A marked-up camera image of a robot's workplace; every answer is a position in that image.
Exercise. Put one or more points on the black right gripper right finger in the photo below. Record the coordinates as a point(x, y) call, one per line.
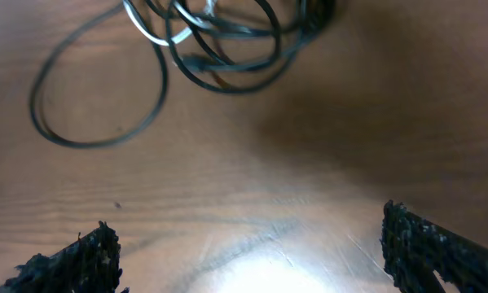
point(418, 254)

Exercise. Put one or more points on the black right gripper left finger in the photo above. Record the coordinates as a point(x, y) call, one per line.
point(89, 265)

